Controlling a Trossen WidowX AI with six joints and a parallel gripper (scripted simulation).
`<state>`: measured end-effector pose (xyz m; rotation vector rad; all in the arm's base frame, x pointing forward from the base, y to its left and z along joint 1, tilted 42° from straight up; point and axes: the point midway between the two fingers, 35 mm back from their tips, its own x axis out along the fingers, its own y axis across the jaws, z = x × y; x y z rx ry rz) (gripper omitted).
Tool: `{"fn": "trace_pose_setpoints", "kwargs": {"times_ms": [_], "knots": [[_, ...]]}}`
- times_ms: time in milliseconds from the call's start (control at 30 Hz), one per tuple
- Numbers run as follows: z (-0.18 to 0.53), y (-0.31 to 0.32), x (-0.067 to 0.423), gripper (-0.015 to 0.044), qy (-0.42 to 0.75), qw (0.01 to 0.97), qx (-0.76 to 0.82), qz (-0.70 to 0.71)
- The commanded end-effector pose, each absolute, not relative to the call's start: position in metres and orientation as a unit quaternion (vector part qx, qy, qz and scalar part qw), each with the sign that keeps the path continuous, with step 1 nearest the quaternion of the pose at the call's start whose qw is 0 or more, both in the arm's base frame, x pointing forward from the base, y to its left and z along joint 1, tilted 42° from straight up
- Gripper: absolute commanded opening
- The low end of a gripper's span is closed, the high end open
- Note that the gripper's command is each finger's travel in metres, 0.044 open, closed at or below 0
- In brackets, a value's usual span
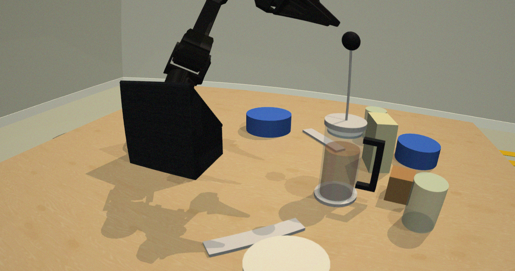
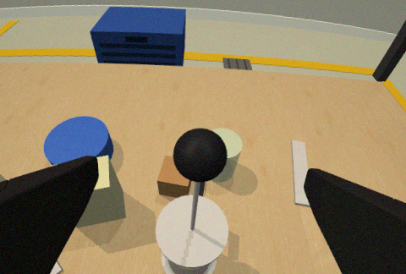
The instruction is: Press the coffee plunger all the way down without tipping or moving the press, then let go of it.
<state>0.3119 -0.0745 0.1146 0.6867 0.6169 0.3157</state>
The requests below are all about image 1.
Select blue cylinder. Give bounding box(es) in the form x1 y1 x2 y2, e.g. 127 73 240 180
395 134 441 170
246 107 291 138

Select white flat bar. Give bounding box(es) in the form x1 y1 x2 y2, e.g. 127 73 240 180
302 128 324 144
203 218 305 257

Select glass french press with plunger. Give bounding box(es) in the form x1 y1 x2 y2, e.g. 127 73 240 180
314 31 385 207

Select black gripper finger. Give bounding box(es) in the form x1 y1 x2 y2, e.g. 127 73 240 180
273 0 332 26
309 0 340 27

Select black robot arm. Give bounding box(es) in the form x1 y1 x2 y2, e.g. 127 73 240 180
163 0 228 87

